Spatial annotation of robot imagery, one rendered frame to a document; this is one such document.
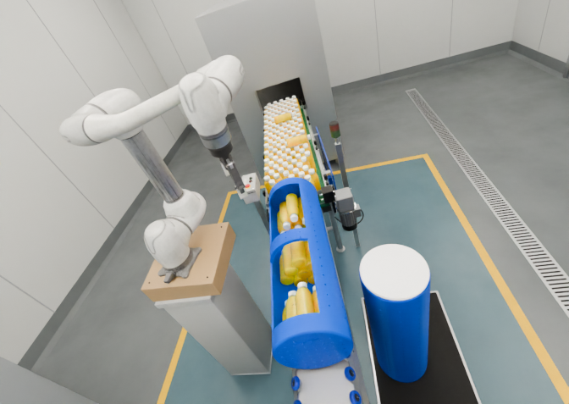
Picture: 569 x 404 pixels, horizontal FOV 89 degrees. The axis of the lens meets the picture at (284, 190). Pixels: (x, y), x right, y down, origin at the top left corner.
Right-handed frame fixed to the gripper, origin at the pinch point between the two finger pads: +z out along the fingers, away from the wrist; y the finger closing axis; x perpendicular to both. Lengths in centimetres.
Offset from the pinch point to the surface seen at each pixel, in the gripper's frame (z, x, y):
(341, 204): 83, -62, 19
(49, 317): 185, 204, 134
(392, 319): 58, -32, -57
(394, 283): 43, -37, -49
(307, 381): 53, 11, -58
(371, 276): 45, -33, -41
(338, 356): 42, -3, -58
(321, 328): 24, -1, -51
